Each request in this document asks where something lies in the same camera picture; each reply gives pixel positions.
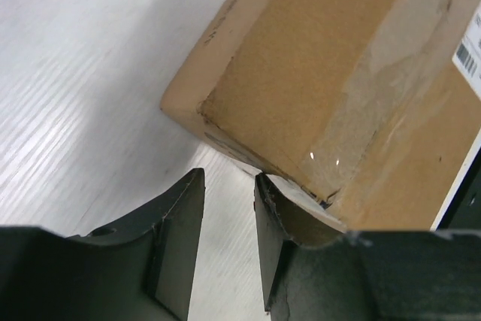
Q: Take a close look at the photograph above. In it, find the brown cardboard express box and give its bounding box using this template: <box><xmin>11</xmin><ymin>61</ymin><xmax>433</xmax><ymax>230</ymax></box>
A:
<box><xmin>160</xmin><ymin>0</ymin><xmax>480</xmax><ymax>232</ymax></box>

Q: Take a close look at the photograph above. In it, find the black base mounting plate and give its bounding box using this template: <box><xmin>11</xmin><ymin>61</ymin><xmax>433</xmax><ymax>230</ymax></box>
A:
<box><xmin>431</xmin><ymin>133</ymin><xmax>480</xmax><ymax>231</ymax></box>

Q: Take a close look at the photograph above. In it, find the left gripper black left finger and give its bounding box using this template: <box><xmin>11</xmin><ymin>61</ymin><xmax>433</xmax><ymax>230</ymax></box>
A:
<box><xmin>1</xmin><ymin>168</ymin><xmax>205</xmax><ymax>320</ymax></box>

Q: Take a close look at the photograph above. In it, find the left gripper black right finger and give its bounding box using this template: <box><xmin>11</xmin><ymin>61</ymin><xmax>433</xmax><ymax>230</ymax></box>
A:
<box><xmin>254</xmin><ymin>174</ymin><xmax>480</xmax><ymax>320</ymax></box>

